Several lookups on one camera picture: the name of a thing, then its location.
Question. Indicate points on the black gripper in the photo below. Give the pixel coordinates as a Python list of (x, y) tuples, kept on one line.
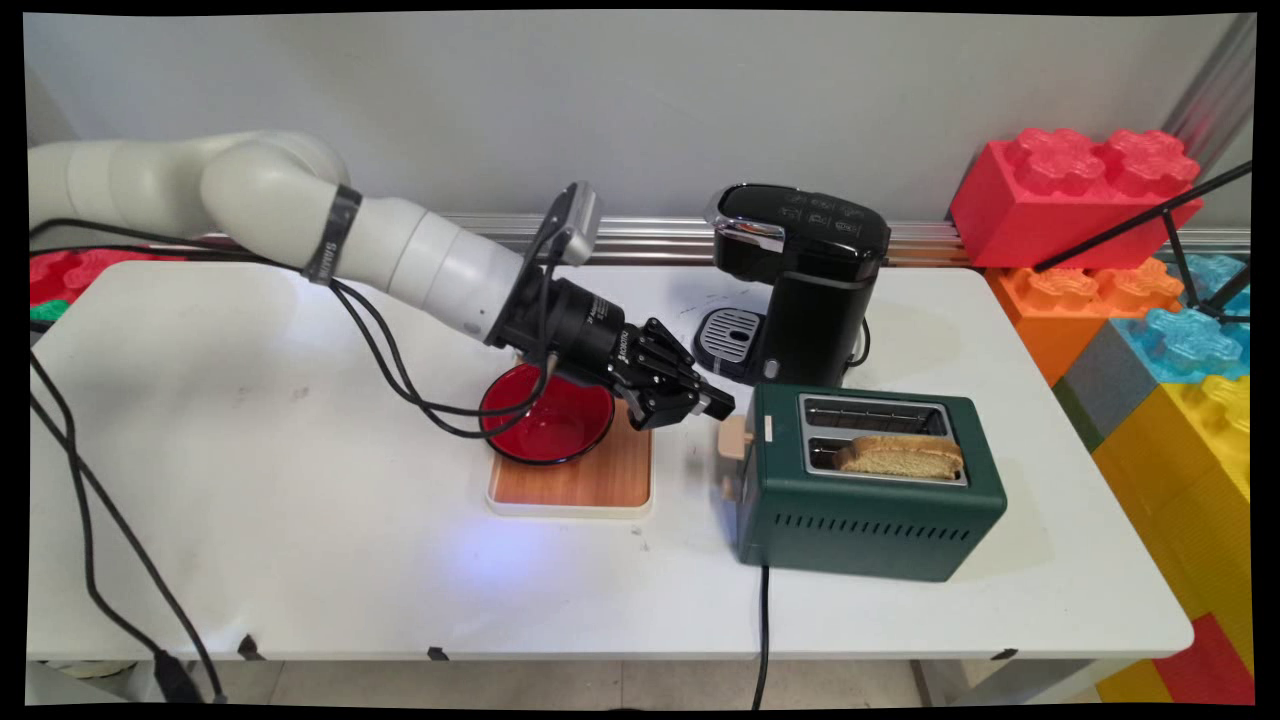
[(575, 325)]

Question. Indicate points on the toasted bread slice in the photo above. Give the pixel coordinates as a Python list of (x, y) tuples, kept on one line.
[(900, 456)]

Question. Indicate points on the beige toaster lever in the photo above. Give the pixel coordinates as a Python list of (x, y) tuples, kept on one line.
[(731, 438)]

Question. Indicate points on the red enamel bowl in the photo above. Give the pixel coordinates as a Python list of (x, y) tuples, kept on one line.
[(560, 425)]

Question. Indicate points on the wooden tray with cream rim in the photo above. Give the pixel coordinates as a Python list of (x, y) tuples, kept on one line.
[(600, 480)]

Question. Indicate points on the black coffee machine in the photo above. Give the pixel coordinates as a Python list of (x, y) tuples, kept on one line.
[(800, 290)]

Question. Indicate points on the green two-slot toaster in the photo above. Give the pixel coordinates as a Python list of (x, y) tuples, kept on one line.
[(860, 520)]

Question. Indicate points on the big orange toy block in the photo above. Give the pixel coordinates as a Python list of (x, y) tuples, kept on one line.
[(1040, 320)]

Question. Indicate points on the dark green toy block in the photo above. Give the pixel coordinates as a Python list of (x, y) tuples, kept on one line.
[(1075, 410)]

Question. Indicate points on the big grey toy block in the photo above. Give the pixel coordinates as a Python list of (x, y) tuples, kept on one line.
[(1105, 380)]

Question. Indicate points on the big red toy block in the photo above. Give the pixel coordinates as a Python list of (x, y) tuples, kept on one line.
[(1080, 195)]

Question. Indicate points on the black tripod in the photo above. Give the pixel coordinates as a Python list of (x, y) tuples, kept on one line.
[(1140, 220)]

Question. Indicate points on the big light blue toy block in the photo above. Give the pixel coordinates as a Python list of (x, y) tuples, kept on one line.
[(1190, 335)]

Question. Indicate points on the big yellow toy block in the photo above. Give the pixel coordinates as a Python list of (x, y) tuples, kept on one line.
[(1180, 500)]

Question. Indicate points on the red toy block low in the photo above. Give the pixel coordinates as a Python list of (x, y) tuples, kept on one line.
[(1210, 665)]

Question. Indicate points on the red toy block flat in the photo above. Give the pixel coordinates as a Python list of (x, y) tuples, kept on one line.
[(70, 272)]

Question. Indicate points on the green toy block flat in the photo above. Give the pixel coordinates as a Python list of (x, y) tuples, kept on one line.
[(48, 310)]

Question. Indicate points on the aluminium frame rail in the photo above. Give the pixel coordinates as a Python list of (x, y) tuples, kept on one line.
[(650, 240)]

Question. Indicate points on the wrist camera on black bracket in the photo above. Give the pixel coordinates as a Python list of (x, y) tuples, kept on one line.
[(575, 220)]

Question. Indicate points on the aluminium frame post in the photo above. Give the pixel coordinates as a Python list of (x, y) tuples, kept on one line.
[(1215, 90)]

